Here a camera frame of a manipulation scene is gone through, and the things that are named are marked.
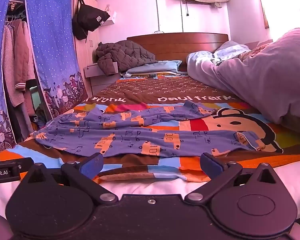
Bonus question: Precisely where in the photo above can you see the white mattress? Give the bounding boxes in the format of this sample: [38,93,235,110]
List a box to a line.
[0,158,300,220]

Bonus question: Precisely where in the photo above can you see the framed wall picture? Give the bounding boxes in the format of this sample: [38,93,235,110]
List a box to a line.
[258,0,270,29]

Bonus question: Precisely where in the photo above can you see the folded light blue bedding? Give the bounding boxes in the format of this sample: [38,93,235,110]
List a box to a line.
[121,60,183,78]

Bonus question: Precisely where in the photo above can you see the white pillow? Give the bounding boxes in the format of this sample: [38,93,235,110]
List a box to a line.
[186,26,300,151]

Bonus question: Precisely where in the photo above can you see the brown quilted jacket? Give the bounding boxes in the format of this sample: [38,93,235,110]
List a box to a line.
[95,41,159,76]

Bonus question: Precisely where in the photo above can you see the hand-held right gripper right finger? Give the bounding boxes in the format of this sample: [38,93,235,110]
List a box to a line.
[184,152,282,204]

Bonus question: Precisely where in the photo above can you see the grey nightstand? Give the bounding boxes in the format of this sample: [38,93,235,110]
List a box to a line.
[83,60,123,97]

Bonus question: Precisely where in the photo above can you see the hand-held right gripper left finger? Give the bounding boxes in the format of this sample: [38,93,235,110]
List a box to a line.
[20,152,119,204]

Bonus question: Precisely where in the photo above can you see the floral pillow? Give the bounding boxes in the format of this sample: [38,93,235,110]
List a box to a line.
[239,42,273,62]

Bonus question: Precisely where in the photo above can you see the pink coat with striped cuffs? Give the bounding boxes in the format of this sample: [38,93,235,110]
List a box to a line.
[13,19,37,92]

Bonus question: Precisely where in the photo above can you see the wooden bed headboard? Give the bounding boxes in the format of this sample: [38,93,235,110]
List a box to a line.
[126,32,229,72]

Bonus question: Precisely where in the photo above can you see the pink fleece coat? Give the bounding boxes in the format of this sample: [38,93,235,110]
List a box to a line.
[2,20,25,107]

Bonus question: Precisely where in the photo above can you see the black wall cable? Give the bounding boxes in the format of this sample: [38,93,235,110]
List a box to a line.
[153,0,171,33]

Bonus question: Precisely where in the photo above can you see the black hanging clothes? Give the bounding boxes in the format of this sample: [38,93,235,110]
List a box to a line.
[72,0,111,41]

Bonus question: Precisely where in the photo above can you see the blue printed pants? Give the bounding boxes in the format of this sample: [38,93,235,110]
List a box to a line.
[31,100,267,158]

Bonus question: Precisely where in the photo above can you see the colourful cartoon printed blanket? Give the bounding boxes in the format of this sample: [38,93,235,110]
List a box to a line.
[0,73,300,183]

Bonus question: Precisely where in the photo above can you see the blue clothes pile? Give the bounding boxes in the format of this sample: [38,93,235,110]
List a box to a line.
[30,104,52,131]

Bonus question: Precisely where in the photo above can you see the white wall box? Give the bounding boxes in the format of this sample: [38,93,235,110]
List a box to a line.
[105,4,117,26]

